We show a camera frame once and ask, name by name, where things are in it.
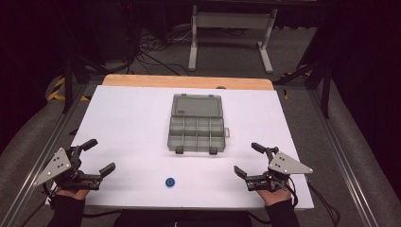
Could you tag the white metal stand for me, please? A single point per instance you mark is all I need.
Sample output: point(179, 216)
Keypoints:
point(233, 20)

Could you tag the person's right hand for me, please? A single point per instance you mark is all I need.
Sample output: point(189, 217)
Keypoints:
point(274, 197)

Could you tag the person's left hand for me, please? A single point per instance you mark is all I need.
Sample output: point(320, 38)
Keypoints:
point(74, 194)

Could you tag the grey clear compartment box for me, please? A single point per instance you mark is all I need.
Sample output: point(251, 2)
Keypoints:
point(196, 126)

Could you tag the yellow black hazard tape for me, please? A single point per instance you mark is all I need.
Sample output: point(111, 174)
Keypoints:
point(58, 84)

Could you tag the white table sheet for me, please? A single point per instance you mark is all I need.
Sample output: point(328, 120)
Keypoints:
point(132, 126)

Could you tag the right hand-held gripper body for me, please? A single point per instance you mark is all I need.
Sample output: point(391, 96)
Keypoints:
point(287, 165)

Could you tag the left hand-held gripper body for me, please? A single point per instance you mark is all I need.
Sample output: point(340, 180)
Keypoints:
point(52, 166)

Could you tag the aluminium rail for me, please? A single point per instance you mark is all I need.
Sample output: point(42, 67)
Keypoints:
point(345, 157)
point(42, 157)

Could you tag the small blue round wheel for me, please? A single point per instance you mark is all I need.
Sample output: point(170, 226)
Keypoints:
point(170, 182)

